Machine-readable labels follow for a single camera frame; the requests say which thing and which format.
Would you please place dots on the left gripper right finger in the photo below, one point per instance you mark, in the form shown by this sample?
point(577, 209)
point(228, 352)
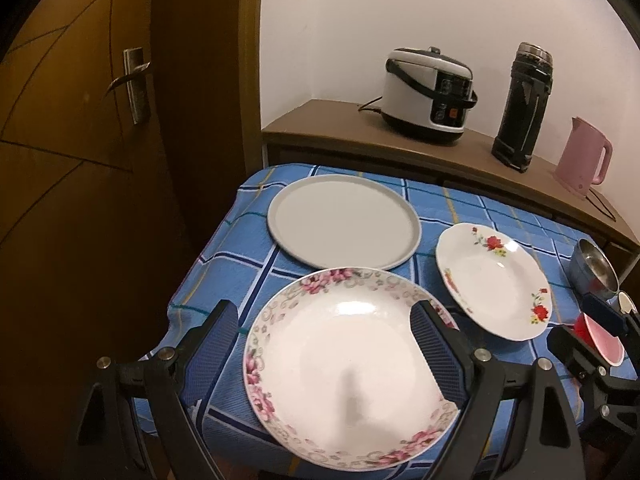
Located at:
point(542, 440)

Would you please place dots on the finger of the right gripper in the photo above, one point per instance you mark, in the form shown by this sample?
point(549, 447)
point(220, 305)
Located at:
point(611, 404)
point(607, 314)

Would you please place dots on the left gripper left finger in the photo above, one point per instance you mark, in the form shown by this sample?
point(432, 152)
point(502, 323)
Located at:
point(108, 441)

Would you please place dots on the small white bowl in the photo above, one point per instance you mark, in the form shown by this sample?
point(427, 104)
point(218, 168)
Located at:
point(625, 303)

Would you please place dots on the red pink bowl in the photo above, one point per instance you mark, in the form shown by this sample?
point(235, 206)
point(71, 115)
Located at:
point(593, 334)

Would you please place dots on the stainless steel bowl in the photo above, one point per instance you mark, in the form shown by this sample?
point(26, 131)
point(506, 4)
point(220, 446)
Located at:
point(590, 272)

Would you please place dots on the red flower white plate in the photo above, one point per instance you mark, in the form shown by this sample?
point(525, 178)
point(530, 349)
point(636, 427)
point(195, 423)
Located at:
point(494, 281)

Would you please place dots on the pink floral large plate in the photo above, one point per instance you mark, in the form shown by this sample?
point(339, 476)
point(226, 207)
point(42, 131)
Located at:
point(332, 371)

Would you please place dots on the blue checked tablecloth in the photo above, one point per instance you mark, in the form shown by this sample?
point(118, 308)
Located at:
point(241, 263)

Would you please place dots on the pink electric kettle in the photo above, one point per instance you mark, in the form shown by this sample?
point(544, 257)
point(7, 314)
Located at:
point(585, 159)

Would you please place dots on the black thermos flask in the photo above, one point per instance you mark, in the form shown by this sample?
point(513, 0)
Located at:
point(529, 91)

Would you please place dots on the plain grey round plate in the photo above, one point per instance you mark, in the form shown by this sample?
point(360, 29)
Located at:
point(336, 220)

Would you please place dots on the brown wooden door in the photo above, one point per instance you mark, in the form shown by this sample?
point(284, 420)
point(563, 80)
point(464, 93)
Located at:
point(101, 219)

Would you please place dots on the white black rice cooker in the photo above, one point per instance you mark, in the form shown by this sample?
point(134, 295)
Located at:
point(427, 95)

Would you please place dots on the brown wooden cabinet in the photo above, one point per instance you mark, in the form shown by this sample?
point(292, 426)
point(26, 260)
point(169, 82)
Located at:
point(341, 135)

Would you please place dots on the metal door handle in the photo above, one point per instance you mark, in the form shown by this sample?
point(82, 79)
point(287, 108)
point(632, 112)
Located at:
point(136, 68)

